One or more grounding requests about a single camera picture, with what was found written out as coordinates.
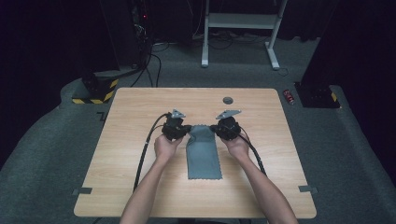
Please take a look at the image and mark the white metal stand frame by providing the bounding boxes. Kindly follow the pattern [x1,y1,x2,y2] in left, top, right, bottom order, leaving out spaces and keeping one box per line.
[201,0,288,71]

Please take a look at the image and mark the person's left hand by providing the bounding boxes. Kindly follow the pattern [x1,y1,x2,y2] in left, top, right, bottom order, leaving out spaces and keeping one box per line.
[153,133,185,164]

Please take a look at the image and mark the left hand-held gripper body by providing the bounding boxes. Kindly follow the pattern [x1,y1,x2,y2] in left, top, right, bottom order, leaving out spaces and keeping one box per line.
[162,108,188,141]

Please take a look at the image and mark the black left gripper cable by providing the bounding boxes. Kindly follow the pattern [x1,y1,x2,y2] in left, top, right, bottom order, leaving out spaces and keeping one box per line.
[133,113,171,191]

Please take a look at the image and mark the person's right hand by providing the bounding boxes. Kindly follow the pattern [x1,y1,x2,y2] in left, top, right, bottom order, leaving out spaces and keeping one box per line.
[220,133,250,162]

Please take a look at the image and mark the black stand base yellow mark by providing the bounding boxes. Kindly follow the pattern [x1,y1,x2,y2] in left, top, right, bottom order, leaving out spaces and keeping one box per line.
[293,81,341,109]

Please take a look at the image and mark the dark computer tower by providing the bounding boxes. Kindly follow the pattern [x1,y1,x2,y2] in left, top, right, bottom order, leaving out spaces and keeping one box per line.
[99,0,151,68]

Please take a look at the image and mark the black yellow striped stand base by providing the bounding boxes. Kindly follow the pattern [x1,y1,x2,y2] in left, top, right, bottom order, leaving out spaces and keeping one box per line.
[72,69,120,105]

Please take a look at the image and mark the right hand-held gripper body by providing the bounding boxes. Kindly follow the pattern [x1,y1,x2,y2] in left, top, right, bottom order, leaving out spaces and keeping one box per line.
[215,109,242,141]

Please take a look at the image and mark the grey cloth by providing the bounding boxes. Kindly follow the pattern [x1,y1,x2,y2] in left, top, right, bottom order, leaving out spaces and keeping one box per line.
[186,124,223,180]

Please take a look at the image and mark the black floor cables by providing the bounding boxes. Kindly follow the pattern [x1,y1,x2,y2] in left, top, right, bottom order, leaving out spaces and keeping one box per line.
[130,43,163,89]

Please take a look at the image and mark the grey tape piece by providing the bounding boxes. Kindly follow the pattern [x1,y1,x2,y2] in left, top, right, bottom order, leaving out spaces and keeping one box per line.
[298,185,319,194]
[72,187,93,196]

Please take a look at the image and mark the red can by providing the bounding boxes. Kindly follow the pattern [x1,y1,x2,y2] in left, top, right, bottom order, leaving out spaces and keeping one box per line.
[282,89,295,105]

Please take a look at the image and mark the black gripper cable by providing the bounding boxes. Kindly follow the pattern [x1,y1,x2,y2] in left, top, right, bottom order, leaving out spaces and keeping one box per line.
[237,125,267,176]
[133,113,171,191]

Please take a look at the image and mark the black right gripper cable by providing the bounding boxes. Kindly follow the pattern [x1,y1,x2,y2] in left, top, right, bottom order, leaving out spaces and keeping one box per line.
[237,125,267,176]

